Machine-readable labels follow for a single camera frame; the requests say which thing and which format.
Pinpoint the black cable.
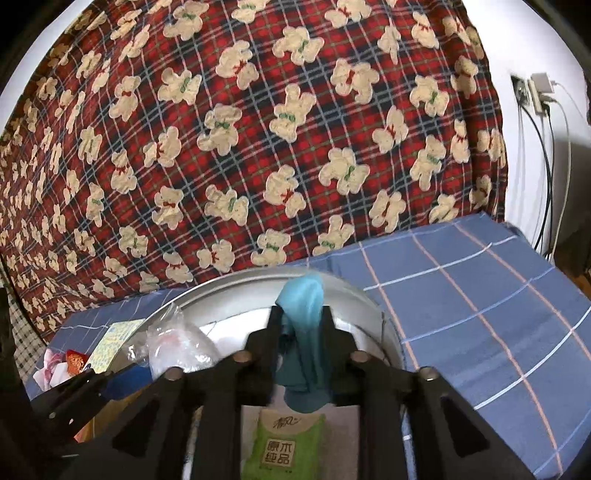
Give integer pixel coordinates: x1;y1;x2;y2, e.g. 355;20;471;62
519;105;555;254

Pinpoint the red plaid bear print blanket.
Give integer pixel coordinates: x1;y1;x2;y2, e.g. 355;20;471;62
0;0;509;333

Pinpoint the white pink knitted cloth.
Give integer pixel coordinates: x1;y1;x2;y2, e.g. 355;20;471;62
32;351;70;393

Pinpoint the green cream checkered cloth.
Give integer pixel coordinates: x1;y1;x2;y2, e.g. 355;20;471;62
9;295;51;384

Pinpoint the round metal tin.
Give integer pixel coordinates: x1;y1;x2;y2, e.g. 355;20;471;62
92;265;407;480

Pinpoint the blue plaid bed sheet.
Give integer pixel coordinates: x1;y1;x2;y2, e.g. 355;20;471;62
25;215;591;480

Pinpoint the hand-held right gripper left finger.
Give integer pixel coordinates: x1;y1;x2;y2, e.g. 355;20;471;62
60;305;284;480

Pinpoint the wooden furniture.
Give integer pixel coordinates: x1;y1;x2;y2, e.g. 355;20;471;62
551;226;591;296

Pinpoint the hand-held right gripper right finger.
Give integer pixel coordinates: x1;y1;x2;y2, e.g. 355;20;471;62
318;305;532;480

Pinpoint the clear plastic bag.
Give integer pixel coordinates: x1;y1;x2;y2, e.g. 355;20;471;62
147;307;222;377

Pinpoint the teal cloth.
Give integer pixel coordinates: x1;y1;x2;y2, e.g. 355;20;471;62
274;273;333;414

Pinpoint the red gold pouch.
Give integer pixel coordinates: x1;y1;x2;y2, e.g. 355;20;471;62
65;350;90;374

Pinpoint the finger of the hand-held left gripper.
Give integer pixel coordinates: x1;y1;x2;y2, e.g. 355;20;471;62
30;364;153;444

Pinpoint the green tissue packet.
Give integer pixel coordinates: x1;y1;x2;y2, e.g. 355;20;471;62
242;408;326;480

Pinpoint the wall socket with plugs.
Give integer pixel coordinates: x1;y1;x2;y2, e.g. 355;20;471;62
529;71;557;114

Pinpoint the white cable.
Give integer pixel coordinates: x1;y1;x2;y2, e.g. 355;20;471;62
551;83;574;259

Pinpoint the yellow patterned tissue box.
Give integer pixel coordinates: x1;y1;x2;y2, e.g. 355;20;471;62
90;318;146;374

